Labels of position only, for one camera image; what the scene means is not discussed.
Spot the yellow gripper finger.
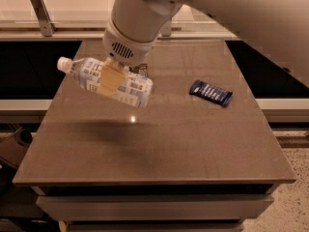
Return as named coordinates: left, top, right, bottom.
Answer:
left=98, top=58, right=126, bottom=97

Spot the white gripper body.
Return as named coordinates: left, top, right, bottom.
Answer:
left=103, top=19, right=158, bottom=66

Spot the clear blue-labelled plastic bottle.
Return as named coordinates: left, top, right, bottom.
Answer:
left=57, top=57, right=153, bottom=108

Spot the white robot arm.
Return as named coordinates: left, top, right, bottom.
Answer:
left=103, top=0, right=309, bottom=98

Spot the black snack bar wrapper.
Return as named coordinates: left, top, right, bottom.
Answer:
left=129, top=63, right=149, bottom=77

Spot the blue snack bar wrapper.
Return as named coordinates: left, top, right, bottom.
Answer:
left=189, top=79, right=233, bottom=106

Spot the dark object at left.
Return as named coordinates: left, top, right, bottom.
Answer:
left=0, top=129, right=33, bottom=169

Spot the grey drawer cabinet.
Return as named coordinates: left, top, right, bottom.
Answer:
left=37, top=193, right=273, bottom=232

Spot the middle metal railing bracket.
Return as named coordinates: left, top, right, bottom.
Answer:
left=160, top=20, right=172, bottom=37

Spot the metal railing bracket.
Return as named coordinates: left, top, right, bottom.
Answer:
left=160, top=20, right=172, bottom=37
left=30, top=0, right=55, bottom=37

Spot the left metal railing bracket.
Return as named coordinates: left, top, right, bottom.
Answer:
left=30, top=0, right=55, bottom=37

